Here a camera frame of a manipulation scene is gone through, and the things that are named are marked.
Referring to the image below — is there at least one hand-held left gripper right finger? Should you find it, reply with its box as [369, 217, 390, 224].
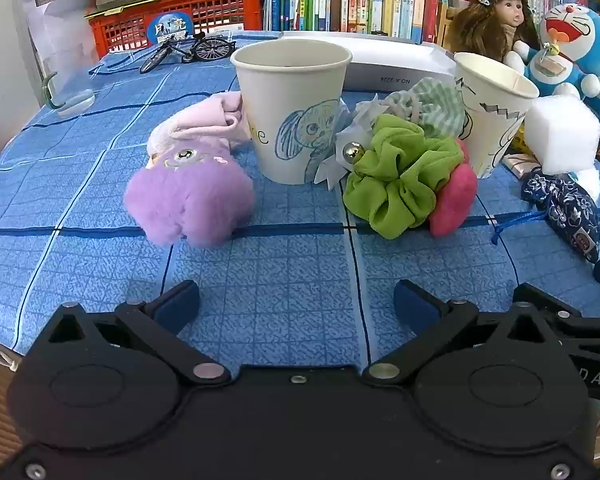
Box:
[362, 280, 556, 386]

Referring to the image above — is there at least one pale pink cloth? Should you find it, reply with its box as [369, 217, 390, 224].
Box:
[146, 91, 253, 155]

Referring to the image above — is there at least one blue cat plush toy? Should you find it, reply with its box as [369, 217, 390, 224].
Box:
[504, 4, 600, 130]

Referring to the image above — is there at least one green striped scrunchie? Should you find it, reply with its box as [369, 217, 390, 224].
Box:
[380, 77, 468, 140]

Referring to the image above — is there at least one paper cup with cat drawing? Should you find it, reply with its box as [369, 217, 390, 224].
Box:
[452, 52, 540, 180]

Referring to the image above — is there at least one glass mug with green handle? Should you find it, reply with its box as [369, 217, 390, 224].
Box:
[40, 35, 97, 118]

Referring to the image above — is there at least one blue checked tablecloth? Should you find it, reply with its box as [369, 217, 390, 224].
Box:
[0, 30, 600, 386]

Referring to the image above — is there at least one brown haired doll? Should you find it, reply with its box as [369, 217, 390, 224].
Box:
[442, 0, 541, 63]

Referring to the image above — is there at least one red plastic crate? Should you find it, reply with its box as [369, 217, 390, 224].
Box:
[85, 0, 266, 53]

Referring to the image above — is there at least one pink scrunchie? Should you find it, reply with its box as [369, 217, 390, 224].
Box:
[428, 139, 478, 238]

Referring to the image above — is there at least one purple plush toy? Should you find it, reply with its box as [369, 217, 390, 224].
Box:
[124, 142, 257, 248]

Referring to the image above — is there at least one round blue card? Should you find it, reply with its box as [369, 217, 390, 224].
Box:
[145, 11, 196, 47]

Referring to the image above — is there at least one white box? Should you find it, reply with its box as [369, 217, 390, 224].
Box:
[279, 31, 456, 93]

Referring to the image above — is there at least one black toy bicycle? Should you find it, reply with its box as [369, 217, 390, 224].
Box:
[140, 31, 237, 75]

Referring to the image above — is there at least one paper cup with elephant drawing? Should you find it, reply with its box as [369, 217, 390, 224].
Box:
[230, 39, 353, 186]

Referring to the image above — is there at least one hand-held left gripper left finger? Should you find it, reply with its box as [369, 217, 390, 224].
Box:
[45, 280, 232, 386]

